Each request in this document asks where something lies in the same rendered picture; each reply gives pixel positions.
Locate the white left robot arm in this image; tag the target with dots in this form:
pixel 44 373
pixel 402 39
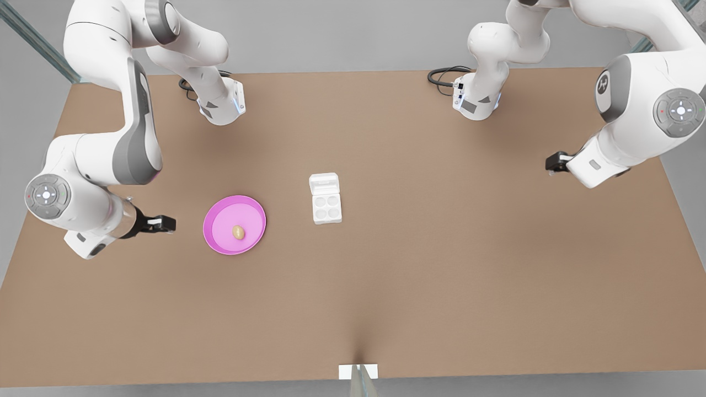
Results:
pixel 640 82

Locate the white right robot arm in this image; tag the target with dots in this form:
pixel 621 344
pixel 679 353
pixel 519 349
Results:
pixel 99 82

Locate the brown egg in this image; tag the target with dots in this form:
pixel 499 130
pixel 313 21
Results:
pixel 238 232

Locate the white egg box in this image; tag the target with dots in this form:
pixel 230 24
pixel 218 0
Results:
pixel 326 208

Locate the white egg box lid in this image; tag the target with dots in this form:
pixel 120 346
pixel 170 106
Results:
pixel 324 183

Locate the pink round plate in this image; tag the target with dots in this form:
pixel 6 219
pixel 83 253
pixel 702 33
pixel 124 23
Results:
pixel 234 225

